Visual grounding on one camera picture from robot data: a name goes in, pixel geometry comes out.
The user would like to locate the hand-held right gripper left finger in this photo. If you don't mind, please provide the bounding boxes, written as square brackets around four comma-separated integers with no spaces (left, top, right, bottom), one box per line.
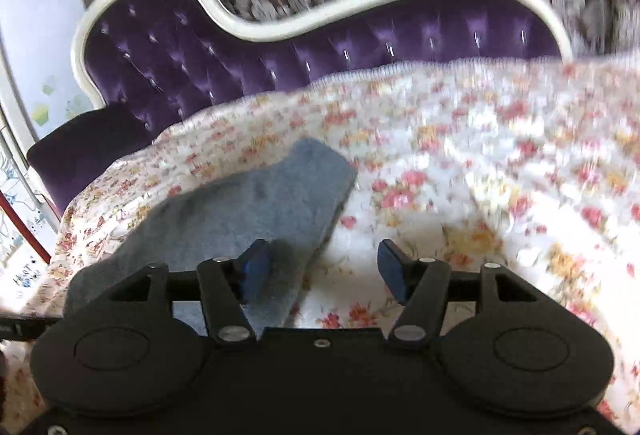
[106,239,274,349]

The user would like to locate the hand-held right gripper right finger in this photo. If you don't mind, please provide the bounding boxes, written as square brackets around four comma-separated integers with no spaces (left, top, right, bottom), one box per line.
[377,239,540,349]

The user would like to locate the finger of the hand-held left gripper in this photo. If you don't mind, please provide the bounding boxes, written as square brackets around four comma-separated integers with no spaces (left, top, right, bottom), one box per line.
[0,312,67,342]

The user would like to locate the grey knit garment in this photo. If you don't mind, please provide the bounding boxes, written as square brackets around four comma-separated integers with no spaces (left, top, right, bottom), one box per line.
[62,138,359,332]

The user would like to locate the red framed drawing board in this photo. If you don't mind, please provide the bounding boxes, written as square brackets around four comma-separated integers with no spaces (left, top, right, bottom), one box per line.
[0,107,55,311]

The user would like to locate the floral blanket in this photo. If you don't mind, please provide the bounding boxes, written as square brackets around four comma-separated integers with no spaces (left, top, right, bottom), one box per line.
[0,55,640,435]

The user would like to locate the green hexagon wall decals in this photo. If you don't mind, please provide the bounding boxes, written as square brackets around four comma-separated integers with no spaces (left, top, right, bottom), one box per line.
[31,75,91,126]

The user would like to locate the purple tufted sofa white frame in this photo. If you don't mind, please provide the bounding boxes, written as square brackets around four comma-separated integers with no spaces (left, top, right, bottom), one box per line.
[26,0,574,219]

